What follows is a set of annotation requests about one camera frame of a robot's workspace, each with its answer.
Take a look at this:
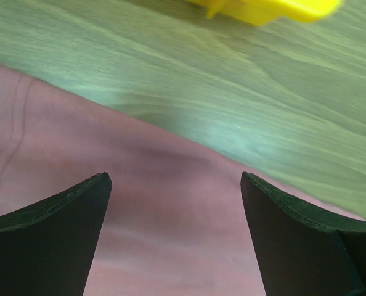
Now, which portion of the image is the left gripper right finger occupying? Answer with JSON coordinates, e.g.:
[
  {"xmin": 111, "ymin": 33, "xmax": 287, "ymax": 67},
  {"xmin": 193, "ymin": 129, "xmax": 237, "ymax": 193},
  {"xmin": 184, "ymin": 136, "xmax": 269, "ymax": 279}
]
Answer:
[{"xmin": 241, "ymin": 173, "xmax": 366, "ymax": 295}]

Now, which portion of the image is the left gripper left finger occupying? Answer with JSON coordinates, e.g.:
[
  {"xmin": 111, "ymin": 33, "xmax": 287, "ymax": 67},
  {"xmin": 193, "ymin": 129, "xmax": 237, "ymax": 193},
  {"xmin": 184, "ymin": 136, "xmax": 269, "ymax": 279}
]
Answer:
[{"xmin": 0, "ymin": 173, "xmax": 112, "ymax": 295}]

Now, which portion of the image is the pink red t shirt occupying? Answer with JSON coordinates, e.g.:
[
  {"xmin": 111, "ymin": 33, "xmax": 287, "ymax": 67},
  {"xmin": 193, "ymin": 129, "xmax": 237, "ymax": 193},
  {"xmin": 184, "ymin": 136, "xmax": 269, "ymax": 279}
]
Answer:
[{"xmin": 0, "ymin": 66, "xmax": 365, "ymax": 295}]

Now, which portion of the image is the yellow plastic bin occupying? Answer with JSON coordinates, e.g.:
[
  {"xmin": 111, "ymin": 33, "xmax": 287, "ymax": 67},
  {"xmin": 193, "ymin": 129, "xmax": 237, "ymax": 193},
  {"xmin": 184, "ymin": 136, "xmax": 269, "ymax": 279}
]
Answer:
[{"xmin": 191, "ymin": 0, "xmax": 344, "ymax": 26}]

